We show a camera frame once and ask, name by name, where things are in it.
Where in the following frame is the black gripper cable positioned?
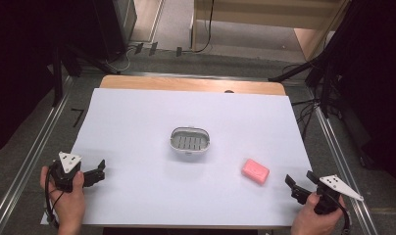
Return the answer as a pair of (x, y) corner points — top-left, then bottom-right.
(43, 166), (65, 229)
(335, 197), (352, 235)

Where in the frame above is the white slotted soap dish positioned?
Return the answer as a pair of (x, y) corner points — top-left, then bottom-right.
(169, 125), (211, 156)

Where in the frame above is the black tripod stand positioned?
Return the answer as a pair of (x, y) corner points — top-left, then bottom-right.
(268, 53), (332, 119)

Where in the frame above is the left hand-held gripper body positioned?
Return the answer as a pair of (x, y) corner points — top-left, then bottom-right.
(48, 151), (86, 193)

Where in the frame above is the light wooden furniture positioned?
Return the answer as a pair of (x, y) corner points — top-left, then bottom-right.
(190, 0), (351, 63)

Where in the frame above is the wooden table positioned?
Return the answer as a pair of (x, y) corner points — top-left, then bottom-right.
(80, 74), (293, 230)

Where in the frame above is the black hanging cable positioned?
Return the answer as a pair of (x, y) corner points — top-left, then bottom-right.
(191, 0), (216, 54)

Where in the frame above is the person's right hand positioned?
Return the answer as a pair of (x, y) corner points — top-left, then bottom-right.
(290, 191), (348, 235)

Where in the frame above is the pink soap bar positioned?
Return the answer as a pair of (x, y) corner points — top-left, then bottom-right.
(240, 158), (271, 186)

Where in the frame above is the bundle of black floor cables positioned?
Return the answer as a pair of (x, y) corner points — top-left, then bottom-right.
(282, 63), (322, 140)

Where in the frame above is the metal floor rail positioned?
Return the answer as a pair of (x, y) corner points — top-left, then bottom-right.
(0, 75), (74, 235)
(305, 87), (380, 235)

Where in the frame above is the black curtain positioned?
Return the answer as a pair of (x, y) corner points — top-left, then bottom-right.
(0, 0), (129, 157)
(312, 0), (396, 186)

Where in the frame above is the person's left hand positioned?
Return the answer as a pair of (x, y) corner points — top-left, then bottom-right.
(39, 164), (87, 229)

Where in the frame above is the white floor cable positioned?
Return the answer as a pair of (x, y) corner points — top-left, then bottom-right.
(105, 45), (139, 73)

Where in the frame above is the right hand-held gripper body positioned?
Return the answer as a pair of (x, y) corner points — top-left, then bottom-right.
(315, 174), (365, 216)

